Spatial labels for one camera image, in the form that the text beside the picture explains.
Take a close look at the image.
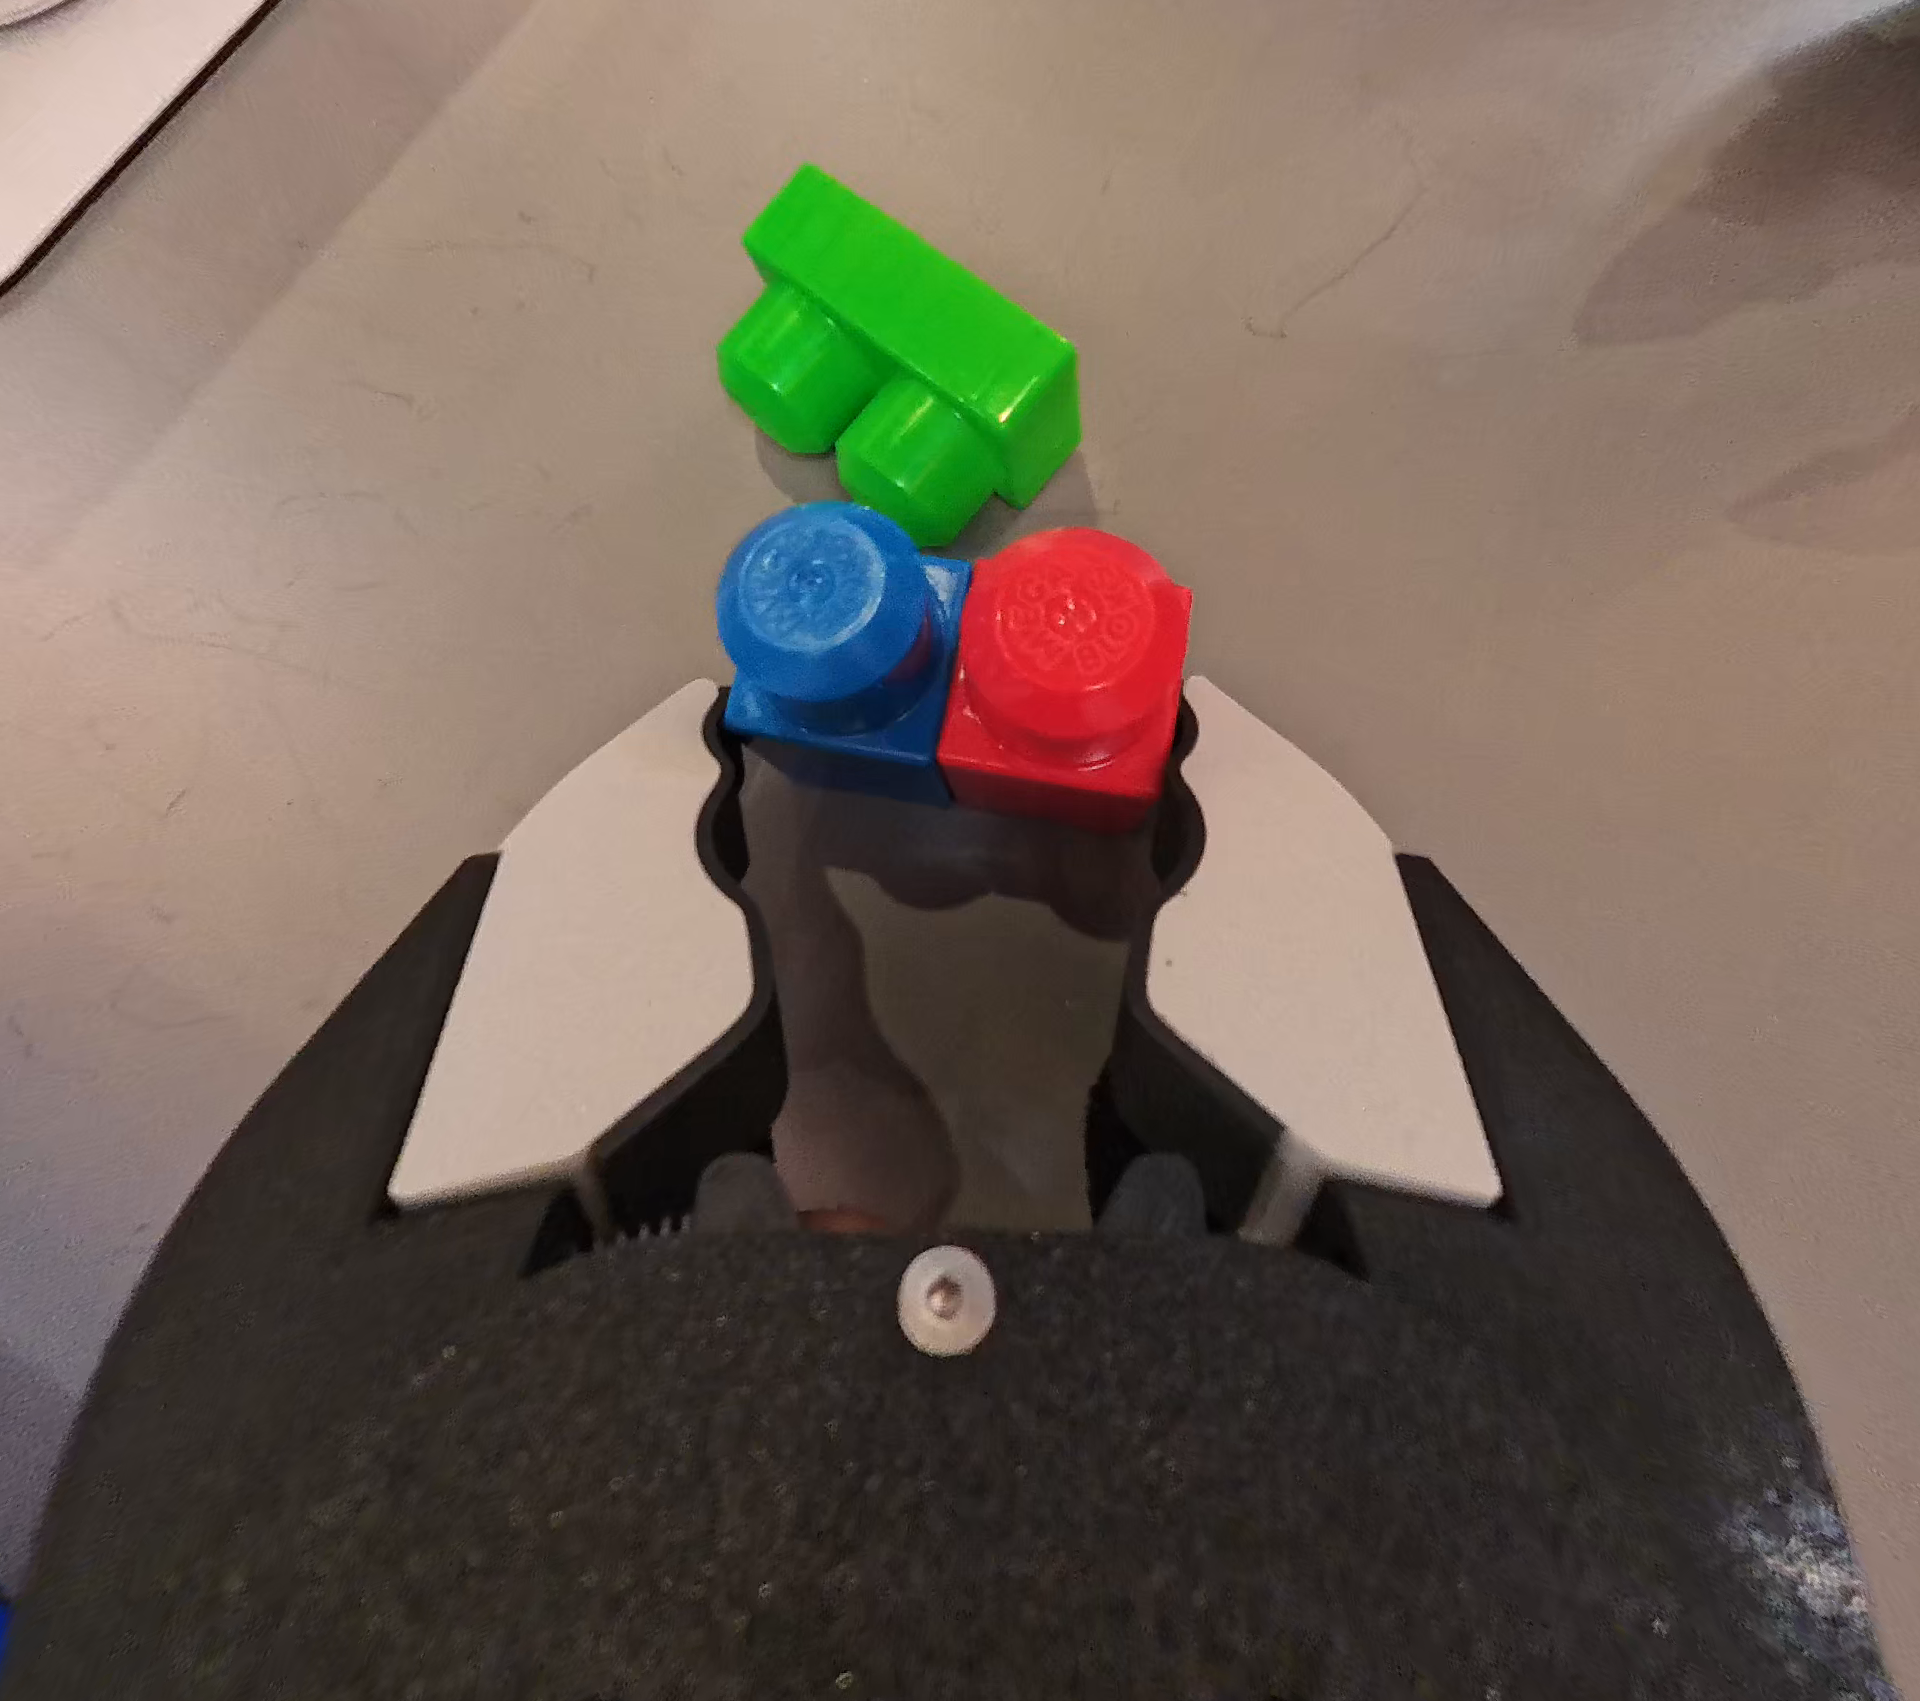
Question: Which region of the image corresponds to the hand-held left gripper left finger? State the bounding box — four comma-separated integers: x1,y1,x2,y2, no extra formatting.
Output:
386,679,791,1209

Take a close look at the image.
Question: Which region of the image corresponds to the blue one-stud block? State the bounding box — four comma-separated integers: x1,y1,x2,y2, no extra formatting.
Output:
714,500,975,811

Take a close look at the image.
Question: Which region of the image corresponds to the green toy block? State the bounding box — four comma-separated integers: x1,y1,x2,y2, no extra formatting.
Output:
716,163,1082,549

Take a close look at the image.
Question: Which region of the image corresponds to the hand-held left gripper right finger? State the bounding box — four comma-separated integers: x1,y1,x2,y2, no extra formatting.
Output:
1103,676,1507,1251

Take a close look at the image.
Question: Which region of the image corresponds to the grey desk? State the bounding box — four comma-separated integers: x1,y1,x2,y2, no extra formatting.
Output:
0,0,1920,1660

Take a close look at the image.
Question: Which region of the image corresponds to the red toy block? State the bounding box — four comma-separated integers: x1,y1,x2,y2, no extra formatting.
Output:
936,527,1199,832

